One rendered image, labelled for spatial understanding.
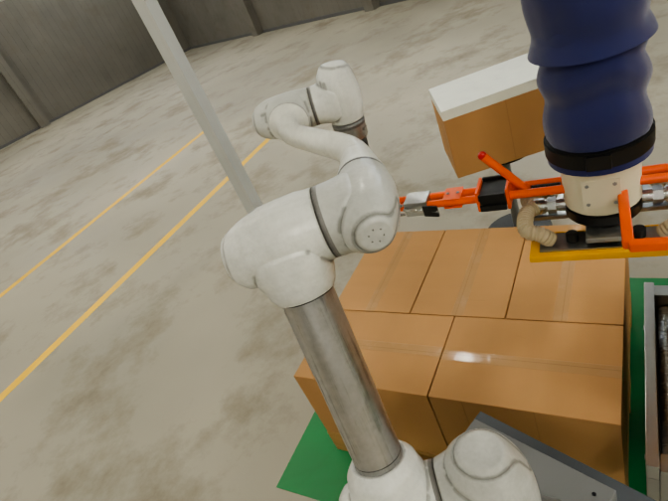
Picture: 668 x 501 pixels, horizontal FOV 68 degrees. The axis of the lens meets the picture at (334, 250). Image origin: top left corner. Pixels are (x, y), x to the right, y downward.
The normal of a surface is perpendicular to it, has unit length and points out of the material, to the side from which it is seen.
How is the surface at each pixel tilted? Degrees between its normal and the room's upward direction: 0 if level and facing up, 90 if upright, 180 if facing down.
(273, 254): 75
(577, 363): 0
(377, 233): 93
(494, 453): 3
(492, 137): 90
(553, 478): 2
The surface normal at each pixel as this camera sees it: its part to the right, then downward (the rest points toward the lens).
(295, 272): 0.07, 0.35
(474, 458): -0.27, -0.82
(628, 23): 0.31, 0.60
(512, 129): 0.00, 0.56
